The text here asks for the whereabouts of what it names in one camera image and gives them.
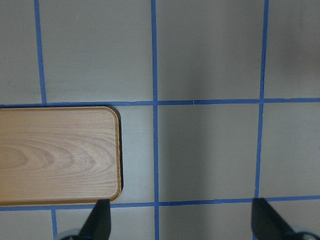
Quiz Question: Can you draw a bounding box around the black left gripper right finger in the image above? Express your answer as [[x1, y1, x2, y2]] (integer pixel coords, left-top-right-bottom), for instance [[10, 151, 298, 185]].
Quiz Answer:
[[251, 198, 296, 240]]

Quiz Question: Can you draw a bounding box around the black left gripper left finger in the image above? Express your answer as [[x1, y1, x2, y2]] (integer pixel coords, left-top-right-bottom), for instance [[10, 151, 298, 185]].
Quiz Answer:
[[78, 199, 111, 240]]

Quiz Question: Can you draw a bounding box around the wooden tray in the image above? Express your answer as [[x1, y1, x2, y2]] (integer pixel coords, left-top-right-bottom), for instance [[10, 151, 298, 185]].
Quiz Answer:
[[0, 106, 123, 207]]

